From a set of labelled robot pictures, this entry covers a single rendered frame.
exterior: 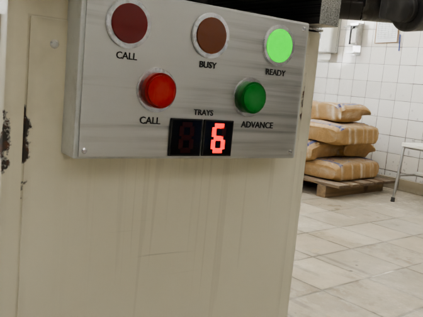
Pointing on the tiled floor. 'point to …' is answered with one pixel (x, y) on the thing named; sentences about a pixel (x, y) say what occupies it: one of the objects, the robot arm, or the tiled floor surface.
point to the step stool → (401, 163)
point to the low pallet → (325, 185)
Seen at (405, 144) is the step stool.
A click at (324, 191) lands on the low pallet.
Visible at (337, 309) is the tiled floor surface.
